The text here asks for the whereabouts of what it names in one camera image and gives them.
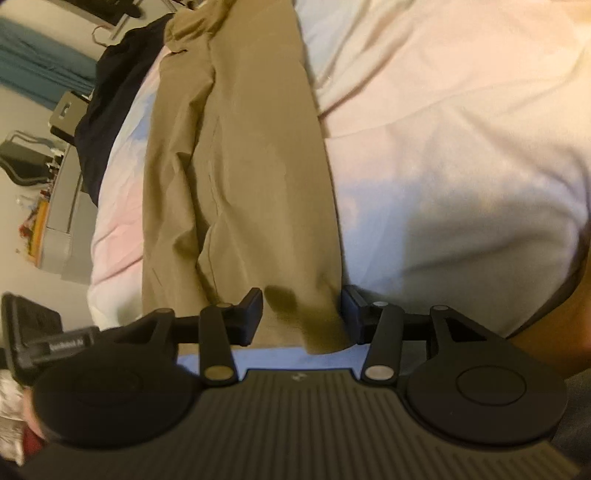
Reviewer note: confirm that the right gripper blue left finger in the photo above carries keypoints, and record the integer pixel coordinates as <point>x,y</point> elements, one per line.
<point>248,314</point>

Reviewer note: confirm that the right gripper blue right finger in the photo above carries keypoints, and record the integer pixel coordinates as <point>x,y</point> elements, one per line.
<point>360,317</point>

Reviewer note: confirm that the tan t-shirt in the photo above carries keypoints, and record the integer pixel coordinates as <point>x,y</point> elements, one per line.
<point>237,192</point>

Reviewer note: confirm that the pink clothes hanger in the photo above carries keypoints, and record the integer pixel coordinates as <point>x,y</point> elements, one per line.
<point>104,36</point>

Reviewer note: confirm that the person's left hand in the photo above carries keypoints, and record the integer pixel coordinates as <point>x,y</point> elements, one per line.
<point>30,416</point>

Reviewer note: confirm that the white vanity dresser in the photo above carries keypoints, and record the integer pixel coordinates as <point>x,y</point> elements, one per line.
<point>69,225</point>

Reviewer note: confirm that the orange tray on dresser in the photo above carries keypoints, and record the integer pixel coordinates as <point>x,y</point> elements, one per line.
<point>37,232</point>

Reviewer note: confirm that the wavy vanity mirror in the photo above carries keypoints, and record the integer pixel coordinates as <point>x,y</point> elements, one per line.
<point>28,160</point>

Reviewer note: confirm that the grey backed chair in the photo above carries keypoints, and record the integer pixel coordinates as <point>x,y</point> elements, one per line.
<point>67,114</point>

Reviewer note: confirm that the left teal curtain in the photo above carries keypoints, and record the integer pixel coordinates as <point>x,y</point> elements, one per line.
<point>40,68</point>

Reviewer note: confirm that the black garment on bed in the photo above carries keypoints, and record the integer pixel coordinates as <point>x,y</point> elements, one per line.
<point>119,74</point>

